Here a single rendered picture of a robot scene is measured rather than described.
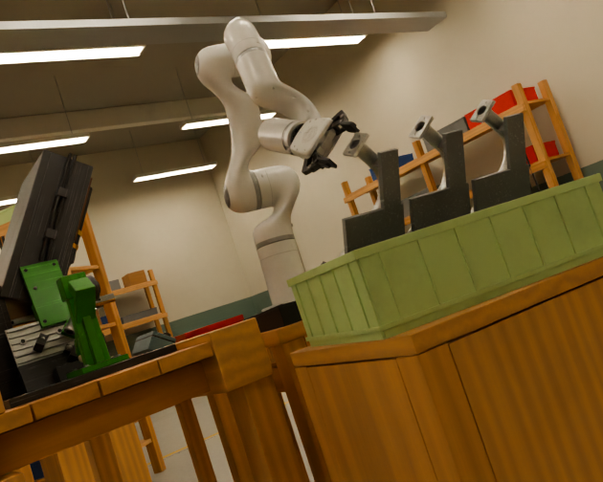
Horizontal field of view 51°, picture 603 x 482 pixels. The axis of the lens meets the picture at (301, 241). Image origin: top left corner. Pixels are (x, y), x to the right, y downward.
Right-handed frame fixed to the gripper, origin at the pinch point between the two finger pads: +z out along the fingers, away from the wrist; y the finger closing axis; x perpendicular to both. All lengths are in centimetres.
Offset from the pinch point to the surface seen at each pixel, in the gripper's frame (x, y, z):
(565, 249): 39, 5, 33
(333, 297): 11.5, -28.9, 10.7
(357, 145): -2.1, -0.7, 8.7
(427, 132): 9.6, 11.2, 10.8
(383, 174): 4.7, -2.6, 12.0
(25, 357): -7, -88, -74
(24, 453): -15, -90, -16
